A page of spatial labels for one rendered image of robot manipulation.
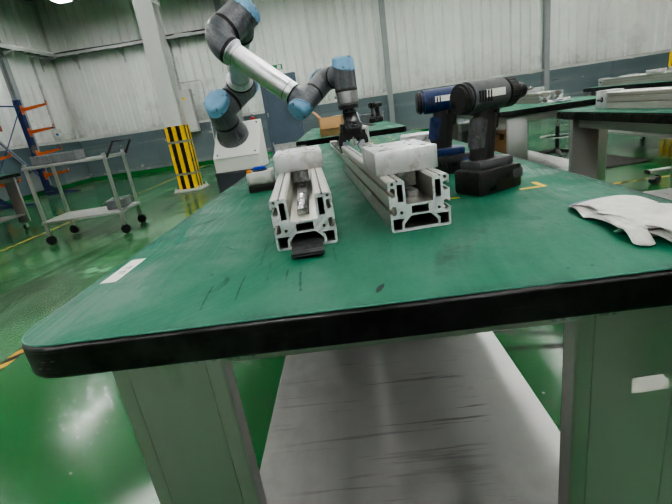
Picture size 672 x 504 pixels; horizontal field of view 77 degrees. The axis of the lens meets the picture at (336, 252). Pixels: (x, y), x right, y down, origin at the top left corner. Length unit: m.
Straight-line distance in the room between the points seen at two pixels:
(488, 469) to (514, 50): 12.74
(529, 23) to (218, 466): 13.34
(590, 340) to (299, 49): 12.21
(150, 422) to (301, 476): 0.46
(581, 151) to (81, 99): 13.15
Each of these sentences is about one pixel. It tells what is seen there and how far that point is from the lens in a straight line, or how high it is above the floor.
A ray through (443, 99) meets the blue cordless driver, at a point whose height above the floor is 0.97.
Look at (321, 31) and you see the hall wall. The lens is 12.66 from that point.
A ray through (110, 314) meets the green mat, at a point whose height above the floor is 0.78.
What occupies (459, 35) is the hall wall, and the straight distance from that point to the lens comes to 13.01.
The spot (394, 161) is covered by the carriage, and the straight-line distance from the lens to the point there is 0.76.
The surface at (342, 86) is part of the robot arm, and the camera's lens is 1.52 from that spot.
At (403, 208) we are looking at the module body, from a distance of 0.70.
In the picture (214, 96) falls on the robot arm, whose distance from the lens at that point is 2.03.
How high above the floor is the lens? 0.98
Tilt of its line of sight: 18 degrees down
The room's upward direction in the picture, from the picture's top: 9 degrees counter-clockwise
